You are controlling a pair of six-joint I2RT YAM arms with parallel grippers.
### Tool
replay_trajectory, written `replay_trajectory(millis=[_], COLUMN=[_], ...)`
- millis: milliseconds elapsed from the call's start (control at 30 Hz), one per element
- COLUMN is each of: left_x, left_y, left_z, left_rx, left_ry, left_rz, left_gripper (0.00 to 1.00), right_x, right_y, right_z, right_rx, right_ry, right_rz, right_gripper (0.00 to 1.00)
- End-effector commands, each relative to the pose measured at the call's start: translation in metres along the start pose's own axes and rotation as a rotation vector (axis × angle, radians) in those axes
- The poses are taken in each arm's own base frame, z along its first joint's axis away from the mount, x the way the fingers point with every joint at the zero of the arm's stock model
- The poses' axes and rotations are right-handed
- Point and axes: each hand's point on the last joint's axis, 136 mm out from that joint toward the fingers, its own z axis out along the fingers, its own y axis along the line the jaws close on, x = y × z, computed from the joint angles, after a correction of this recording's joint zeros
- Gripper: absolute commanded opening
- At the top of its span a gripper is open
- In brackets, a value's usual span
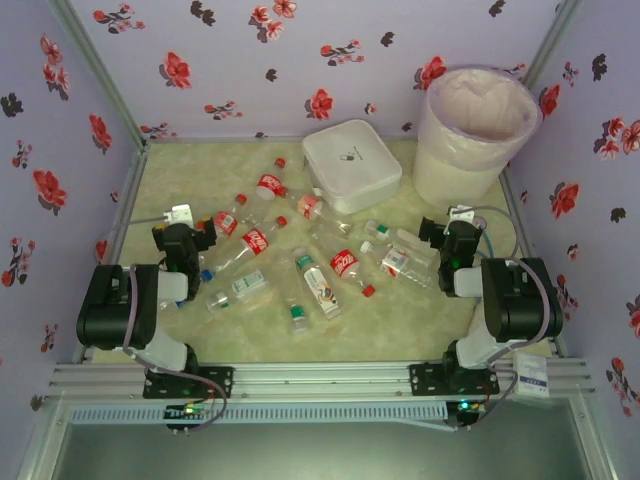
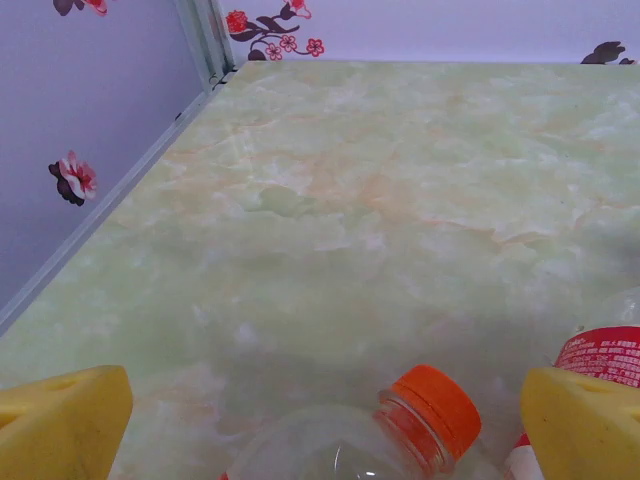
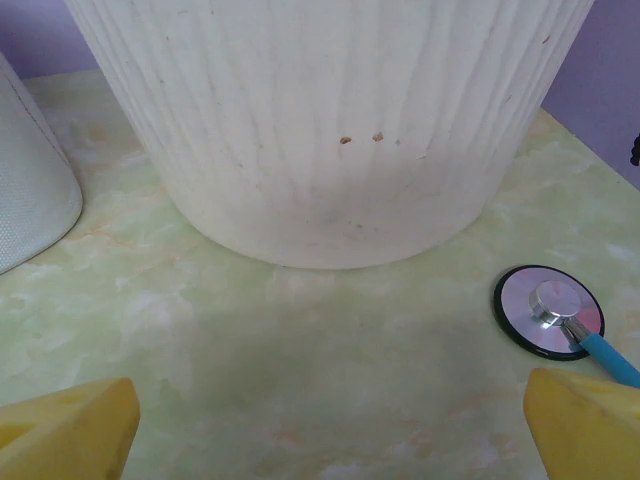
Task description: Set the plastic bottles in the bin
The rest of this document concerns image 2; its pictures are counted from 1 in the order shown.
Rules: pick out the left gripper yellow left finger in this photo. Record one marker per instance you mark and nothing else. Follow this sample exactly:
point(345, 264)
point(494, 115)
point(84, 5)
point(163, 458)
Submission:
point(60, 425)

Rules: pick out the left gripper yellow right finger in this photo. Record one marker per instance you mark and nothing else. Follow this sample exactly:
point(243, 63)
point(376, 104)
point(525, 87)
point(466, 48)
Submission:
point(590, 430)

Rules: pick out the clear bottle orange cap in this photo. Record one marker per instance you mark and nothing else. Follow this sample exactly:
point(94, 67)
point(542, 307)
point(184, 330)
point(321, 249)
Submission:
point(430, 400)

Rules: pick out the aluminium table side rail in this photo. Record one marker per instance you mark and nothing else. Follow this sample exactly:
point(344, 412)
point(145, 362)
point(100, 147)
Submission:
point(102, 210)

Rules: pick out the aluminium frame post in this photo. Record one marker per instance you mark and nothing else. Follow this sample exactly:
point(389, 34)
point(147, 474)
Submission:
point(200, 40)

